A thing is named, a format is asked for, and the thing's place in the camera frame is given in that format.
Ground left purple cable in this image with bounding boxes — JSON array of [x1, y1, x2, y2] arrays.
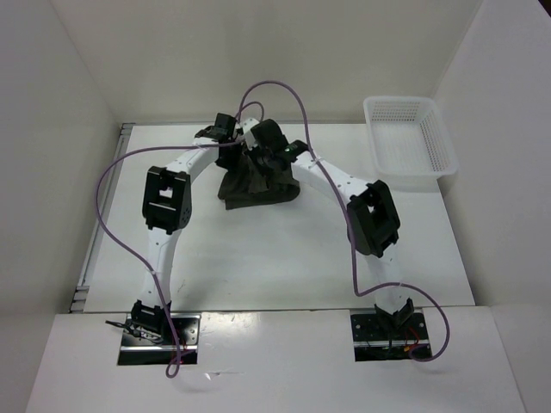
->
[[94, 101, 264, 379]]

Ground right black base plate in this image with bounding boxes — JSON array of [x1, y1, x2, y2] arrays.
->
[[350, 310, 432, 362]]

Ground olive green shorts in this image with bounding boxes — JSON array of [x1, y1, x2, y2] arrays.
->
[[215, 149, 300, 210]]

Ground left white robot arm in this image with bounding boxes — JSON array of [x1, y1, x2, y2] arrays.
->
[[131, 114, 236, 344]]

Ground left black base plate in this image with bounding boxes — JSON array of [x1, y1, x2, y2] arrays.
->
[[117, 314, 201, 367]]

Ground aluminium table edge rail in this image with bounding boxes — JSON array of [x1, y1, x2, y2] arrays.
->
[[69, 123, 134, 314]]

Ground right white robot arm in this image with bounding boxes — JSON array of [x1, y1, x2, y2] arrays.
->
[[240, 118, 414, 338]]

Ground white plastic basket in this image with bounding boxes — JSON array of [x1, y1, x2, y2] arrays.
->
[[363, 96, 458, 179]]

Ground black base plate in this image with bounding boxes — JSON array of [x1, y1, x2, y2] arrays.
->
[[350, 310, 432, 362], [117, 314, 201, 367]]

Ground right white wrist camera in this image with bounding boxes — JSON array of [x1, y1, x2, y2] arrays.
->
[[238, 118, 260, 150]]

